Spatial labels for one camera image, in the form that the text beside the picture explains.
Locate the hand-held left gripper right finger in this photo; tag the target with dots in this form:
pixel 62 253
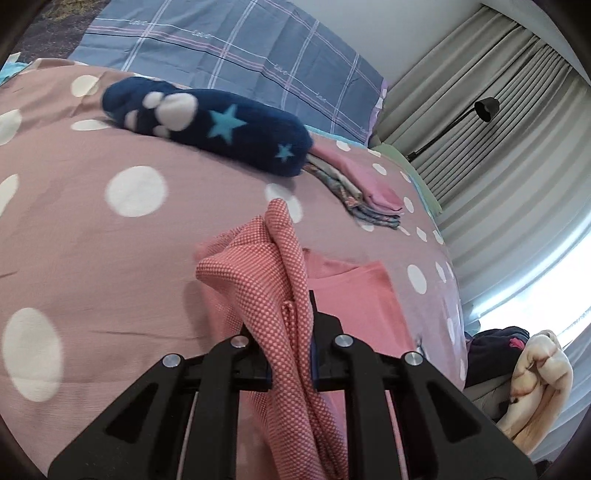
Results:
pixel 323 369

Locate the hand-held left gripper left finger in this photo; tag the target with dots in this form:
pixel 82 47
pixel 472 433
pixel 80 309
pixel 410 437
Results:
pixel 249 364

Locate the red white checked cloth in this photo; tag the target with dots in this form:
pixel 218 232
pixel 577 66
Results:
pixel 272 277

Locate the dark clothes pile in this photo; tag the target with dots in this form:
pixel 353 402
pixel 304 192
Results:
pixel 489 350

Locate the folded patterned clothes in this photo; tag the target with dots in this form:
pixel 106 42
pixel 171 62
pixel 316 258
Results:
pixel 346 198

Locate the folded coral pink shirt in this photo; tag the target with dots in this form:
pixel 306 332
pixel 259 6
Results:
pixel 360 295

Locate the pink polka dot bedsheet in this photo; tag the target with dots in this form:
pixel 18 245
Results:
pixel 92 277

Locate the folded pink garment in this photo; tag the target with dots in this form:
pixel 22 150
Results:
pixel 369 184

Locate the light green sheet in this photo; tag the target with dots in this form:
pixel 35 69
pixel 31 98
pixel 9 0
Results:
pixel 415 175

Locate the cream fleece blanket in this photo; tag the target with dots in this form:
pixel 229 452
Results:
pixel 540 383

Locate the navy star paw blanket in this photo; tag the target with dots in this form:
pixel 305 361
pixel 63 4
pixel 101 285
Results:
pixel 249 138

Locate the grey pleated curtain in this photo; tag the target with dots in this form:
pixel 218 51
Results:
pixel 508 184

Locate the black floor lamp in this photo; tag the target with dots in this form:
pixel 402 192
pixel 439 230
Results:
pixel 487 108

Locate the blue plaid pillow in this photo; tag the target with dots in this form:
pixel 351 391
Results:
pixel 231 46

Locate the light blue cloth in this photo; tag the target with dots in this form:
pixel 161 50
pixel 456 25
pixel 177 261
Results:
pixel 11 69

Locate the dark printed panel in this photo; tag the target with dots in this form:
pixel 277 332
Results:
pixel 55 32

